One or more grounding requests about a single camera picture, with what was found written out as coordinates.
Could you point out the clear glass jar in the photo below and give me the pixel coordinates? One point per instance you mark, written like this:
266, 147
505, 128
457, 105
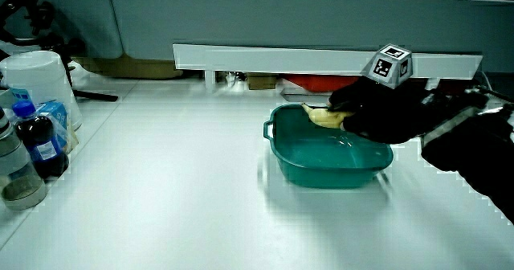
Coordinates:
18, 177

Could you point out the yellow banana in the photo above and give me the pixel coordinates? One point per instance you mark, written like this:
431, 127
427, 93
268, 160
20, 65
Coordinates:
326, 118

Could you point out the red plastic object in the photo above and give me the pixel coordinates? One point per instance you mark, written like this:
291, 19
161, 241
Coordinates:
321, 82

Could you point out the wide grey partition panel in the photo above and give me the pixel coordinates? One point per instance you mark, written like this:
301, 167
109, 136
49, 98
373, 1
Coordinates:
257, 19

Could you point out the narrow grey partition panel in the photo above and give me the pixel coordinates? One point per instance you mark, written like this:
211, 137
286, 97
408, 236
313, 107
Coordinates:
84, 17

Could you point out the grey flat tray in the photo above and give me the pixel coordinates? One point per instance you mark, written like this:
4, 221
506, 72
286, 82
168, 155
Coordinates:
299, 95

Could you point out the black camera stand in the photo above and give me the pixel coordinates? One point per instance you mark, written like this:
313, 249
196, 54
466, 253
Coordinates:
28, 13

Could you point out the green plastic basin plate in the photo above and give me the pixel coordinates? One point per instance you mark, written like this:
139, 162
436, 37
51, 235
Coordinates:
333, 161

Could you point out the person's right hand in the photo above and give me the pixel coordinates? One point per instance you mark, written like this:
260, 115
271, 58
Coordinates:
385, 117

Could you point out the white desk shelf riser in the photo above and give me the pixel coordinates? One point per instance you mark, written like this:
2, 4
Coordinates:
273, 59

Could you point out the white plastic bucket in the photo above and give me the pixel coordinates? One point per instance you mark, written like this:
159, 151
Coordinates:
38, 77

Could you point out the dark cola bottle blue cap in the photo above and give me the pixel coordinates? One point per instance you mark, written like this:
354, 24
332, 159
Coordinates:
40, 141

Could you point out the blue carton box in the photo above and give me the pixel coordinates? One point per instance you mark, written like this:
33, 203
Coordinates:
56, 115

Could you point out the large brown cardboard box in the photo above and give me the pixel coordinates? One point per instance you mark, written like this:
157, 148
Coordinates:
128, 68

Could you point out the small cardboard box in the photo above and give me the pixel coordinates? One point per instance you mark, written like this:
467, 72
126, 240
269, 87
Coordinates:
262, 82

